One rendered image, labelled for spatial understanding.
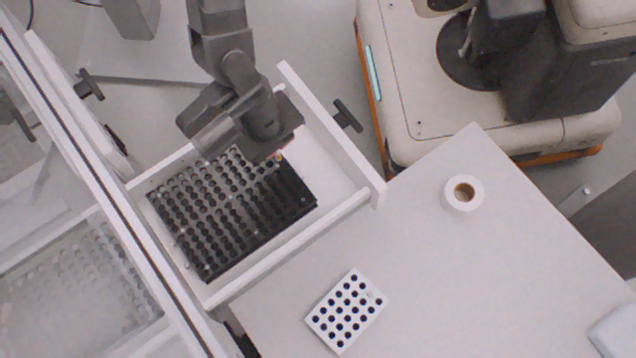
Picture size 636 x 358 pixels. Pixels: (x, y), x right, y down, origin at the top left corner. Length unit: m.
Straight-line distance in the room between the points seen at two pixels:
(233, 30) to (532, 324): 0.70
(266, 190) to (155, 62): 1.26
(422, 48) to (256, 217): 0.99
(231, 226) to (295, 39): 1.27
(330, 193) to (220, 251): 0.21
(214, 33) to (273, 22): 1.51
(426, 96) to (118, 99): 1.06
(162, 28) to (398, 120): 0.96
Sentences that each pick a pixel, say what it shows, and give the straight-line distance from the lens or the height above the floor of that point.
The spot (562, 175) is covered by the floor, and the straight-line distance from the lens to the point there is 2.04.
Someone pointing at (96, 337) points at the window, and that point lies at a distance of 0.45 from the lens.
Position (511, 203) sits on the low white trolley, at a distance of 1.13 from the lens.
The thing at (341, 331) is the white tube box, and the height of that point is 0.80.
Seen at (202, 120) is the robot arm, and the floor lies 1.15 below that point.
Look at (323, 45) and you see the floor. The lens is 2.13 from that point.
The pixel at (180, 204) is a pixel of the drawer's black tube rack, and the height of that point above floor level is 0.90.
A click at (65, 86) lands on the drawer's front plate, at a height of 0.93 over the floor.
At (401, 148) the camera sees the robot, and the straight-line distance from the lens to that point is 1.66.
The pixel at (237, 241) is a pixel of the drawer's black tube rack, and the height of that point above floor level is 0.87.
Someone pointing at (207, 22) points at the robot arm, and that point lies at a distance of 0.68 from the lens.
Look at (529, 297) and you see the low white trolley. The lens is 1.10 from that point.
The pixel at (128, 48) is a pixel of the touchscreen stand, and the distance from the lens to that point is 2.20.
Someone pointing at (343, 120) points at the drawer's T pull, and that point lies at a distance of 0.98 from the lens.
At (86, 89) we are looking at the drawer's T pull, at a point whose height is 0.91.
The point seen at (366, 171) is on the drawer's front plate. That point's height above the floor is 0.93.
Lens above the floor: 1.80
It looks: 71 degrees down
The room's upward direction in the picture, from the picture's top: 7 degrees counter-clockwise
